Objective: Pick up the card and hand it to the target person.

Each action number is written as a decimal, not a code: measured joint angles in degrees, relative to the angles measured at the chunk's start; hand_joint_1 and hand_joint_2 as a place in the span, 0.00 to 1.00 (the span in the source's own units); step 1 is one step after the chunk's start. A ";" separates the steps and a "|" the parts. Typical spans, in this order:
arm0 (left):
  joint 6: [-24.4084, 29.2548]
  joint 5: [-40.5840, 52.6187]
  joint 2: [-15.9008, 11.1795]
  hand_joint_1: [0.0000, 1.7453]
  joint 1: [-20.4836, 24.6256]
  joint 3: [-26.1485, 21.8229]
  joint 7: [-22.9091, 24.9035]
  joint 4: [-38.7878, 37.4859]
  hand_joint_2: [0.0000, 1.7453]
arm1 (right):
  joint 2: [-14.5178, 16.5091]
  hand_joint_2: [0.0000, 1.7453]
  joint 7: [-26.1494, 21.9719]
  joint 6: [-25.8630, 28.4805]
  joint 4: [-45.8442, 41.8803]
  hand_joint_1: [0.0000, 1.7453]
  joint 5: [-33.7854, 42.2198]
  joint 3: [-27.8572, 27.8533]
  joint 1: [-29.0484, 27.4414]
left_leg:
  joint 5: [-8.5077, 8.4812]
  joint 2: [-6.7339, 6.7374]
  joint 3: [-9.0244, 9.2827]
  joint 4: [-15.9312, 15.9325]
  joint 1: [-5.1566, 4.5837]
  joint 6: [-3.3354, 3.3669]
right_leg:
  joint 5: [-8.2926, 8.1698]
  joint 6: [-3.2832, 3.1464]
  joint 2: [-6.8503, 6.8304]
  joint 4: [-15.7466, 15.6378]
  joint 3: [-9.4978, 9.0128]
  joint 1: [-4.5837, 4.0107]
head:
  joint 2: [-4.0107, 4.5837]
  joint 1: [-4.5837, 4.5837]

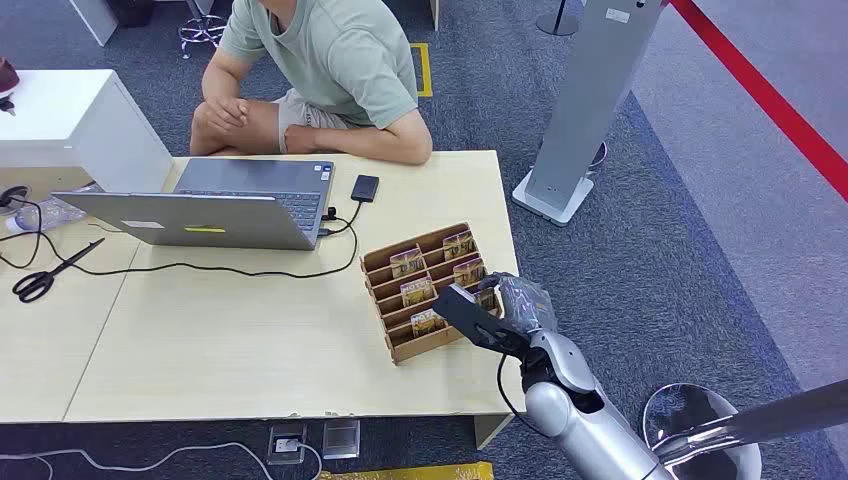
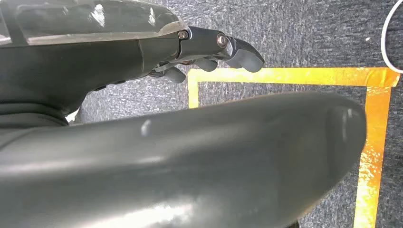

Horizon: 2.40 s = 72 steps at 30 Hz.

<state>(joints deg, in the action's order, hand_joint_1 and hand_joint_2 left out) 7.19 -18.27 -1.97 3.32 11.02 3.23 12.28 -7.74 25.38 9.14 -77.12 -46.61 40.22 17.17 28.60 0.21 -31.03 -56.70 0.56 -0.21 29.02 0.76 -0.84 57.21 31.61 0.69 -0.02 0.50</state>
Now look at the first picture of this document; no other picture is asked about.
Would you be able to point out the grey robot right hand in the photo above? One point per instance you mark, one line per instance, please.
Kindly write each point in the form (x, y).
(526, 301)

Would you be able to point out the person's right forearm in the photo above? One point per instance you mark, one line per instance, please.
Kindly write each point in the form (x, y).
(213, 83)

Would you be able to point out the person's left forearm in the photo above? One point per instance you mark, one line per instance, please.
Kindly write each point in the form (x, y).
(378, 142)

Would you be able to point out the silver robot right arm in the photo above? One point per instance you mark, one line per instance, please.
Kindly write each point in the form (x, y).
(583, 411)

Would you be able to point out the printed card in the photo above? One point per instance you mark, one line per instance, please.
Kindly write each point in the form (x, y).
(427, 322)
(458, 245)
(407, 262)
(468, 272)
(487, 299)
(417, 291)

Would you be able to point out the wooden card holder rack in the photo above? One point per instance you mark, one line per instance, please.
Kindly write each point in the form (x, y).
(397, 308)

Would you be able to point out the person's left hand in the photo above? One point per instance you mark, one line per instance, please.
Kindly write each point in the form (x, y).
(299, 140)

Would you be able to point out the person's hand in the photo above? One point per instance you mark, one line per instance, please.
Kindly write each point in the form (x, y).
(299, 140)
(227, 114)

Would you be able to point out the person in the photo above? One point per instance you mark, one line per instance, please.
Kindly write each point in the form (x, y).
(331, 60)

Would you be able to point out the person's right hand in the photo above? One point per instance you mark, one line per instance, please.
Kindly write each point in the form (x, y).
(227, 114)

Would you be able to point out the table leg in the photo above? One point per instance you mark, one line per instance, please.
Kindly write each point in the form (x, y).
(491, 429)

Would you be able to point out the chrome stanchion base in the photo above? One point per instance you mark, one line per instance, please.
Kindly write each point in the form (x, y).
(682, 411)

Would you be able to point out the black external drive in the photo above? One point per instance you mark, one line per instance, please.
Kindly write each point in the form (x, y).
(365, 188)

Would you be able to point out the yellow foil object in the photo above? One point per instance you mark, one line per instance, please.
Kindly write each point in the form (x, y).
(411, 472)

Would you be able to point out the grey kiosk pillar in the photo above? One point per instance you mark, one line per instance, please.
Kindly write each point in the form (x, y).
(583, 99)

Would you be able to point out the metal floor cover plate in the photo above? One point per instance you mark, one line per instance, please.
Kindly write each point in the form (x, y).
(341, 440)

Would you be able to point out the chrome stanchion pole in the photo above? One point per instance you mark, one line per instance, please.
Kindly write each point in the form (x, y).
(762, 417)

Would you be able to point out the floor power socket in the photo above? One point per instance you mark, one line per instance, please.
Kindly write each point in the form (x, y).
(287, 444)

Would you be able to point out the red barrier belt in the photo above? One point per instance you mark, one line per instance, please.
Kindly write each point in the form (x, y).
(762, 96)

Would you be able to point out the grey laptop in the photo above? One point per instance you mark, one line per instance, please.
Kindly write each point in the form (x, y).
(218, 215)

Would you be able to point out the chrome chair base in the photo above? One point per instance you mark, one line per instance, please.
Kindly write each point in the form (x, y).
(202, 30)

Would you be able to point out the black scissors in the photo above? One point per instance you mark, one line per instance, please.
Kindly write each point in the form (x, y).
(46, 275)

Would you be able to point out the white cabinet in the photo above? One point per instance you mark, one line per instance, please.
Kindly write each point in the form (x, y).
(73, 132)

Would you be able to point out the clear plastic bottle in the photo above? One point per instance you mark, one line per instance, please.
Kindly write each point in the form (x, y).
(46, 215)

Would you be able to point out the white furniture panel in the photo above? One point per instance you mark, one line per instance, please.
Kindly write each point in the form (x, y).
(96, 20)

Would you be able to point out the black round device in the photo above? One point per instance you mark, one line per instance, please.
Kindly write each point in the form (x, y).
(12, 199)

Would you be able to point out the dark red object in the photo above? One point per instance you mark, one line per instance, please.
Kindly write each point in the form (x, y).
(6, 76)

